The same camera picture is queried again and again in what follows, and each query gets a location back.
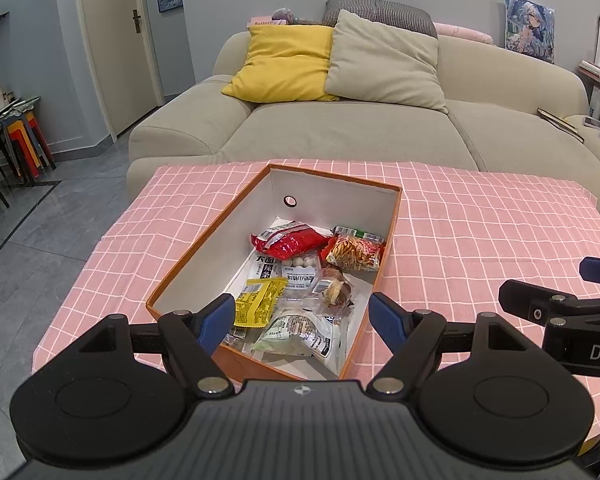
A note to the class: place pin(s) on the yellow snack packet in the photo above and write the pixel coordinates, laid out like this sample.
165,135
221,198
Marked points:
255,305

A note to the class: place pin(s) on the white smartphone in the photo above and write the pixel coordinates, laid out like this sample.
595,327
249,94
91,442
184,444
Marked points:
595,122

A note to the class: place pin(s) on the yellow pillow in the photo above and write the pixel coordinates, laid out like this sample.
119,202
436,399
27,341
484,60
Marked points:
280,60

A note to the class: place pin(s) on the anime print pillow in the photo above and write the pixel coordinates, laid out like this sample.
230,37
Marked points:
529,25

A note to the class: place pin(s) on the black notebook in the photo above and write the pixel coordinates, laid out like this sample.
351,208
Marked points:
560,122

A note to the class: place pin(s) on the red snack packet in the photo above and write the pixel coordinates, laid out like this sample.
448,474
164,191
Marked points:
295,242

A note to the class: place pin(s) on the green white packet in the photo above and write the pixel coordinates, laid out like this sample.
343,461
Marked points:
300,335

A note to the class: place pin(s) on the beige pillow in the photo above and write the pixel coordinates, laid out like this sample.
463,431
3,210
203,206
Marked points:
380,60

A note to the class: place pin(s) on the cream door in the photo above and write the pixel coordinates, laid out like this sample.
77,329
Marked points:
115,50

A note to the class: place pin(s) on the beige sofa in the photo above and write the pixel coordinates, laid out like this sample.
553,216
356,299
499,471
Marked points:
355,130

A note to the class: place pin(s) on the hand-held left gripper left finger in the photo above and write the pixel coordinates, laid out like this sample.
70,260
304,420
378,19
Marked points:
215,322

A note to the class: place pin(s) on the orange cardboard box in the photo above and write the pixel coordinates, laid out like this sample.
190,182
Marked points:
340,195

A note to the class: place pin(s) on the clear packet of white balls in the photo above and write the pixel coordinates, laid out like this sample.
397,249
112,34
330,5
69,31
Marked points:
300,277

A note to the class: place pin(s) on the white breadstick packet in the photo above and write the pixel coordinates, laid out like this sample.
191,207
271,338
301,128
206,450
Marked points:
265,267

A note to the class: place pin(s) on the pink box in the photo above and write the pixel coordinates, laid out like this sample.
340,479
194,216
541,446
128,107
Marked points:
265,23

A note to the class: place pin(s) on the clear packet of brown buns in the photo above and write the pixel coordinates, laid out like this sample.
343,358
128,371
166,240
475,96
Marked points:
337,290

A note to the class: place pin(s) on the dining table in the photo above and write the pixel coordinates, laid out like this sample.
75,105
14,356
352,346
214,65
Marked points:
10,110

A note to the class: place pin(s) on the green sausage stick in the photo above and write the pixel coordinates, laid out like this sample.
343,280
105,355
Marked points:
365,234

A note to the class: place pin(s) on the grey houndstooth pillow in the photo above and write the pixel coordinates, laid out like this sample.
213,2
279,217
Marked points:
390,15

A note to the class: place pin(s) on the grey plush toy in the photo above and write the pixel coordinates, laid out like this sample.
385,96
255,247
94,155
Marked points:
292,16

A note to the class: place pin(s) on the stack of coloured stools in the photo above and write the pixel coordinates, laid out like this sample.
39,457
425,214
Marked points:
27,145

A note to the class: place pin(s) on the pink cushion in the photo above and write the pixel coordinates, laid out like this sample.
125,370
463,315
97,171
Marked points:
462,34

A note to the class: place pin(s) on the orange stick snack packet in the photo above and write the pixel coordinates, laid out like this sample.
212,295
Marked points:
355,252

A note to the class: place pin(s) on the pink checked tablecloth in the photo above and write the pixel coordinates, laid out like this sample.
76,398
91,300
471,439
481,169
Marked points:
480,210

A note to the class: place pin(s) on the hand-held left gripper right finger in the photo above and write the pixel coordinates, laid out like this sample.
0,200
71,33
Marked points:
386,322

